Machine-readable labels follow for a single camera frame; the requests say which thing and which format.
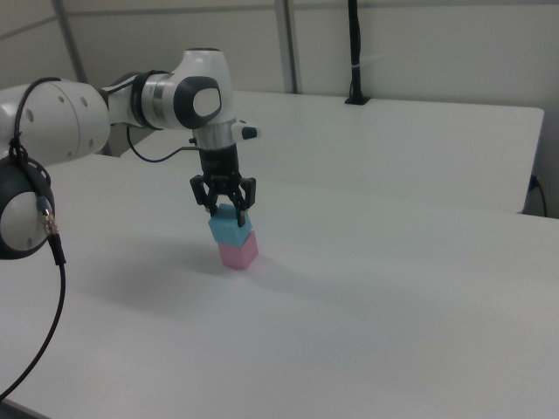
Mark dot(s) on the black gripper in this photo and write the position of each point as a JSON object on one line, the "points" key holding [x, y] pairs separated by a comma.
{"points": [[220, 168]]}

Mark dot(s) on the blue cube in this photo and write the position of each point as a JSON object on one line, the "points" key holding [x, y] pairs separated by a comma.
{"points": [[227, 231]]}

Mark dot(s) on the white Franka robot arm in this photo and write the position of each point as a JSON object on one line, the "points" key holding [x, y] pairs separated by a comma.
{"points": [[65, 118]]}

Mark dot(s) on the pink cube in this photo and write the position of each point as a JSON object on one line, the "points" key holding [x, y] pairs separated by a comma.
{"points": [[238, 257]]}

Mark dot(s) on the grey metal partition post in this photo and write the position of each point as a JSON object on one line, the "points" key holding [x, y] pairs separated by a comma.
{"points": [[70, 43], [289, 43]]}

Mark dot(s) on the black camera pole with base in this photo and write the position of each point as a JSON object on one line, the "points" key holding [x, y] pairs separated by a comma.
{"points": [[356, 43]]}

